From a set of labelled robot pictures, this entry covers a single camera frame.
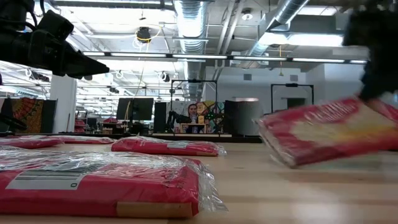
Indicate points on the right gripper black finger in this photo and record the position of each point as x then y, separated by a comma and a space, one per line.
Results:
377, 84

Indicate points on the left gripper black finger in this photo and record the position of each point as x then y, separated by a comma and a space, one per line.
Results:
81, 67

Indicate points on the red popcorn bag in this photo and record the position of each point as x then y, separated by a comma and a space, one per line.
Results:
326, 133
93, 189
28, 143
90, 140
168, 147

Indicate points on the background black robot arm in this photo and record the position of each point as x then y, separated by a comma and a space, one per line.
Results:
174, 119

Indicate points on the black ceiling spotlight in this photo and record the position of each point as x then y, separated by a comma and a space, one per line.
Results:
89, 78
166, 77

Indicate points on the white pillar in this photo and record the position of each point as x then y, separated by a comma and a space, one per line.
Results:
63, 105

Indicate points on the orange patterned tapestry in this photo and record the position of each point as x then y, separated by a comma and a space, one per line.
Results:
29, 113

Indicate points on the black computer monitor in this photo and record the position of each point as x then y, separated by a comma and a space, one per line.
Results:
136, 109

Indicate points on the black ceiling device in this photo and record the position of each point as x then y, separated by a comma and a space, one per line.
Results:
143, 35

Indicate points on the black upright panel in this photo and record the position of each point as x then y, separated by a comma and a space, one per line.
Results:
160, 116

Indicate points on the long LED light bar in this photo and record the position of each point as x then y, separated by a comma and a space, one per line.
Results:
199, 56

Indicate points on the person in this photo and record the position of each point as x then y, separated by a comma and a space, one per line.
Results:
192, 112

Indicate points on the round ceiling light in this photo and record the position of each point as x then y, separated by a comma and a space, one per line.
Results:
247, 15

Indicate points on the dark grey cabinet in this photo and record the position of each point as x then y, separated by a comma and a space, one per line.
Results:
244, 119

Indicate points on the colourful painted artwork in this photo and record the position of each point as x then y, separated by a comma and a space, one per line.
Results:
213, 113

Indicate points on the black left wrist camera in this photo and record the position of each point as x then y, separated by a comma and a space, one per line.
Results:
56, 25

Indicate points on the narrow silver ceiling duct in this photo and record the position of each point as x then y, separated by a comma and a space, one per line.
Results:
280, 18

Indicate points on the black rig frame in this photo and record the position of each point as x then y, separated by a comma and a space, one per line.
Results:
192, 81

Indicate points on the wide silver ceiling duct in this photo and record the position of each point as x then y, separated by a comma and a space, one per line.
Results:
190, 31

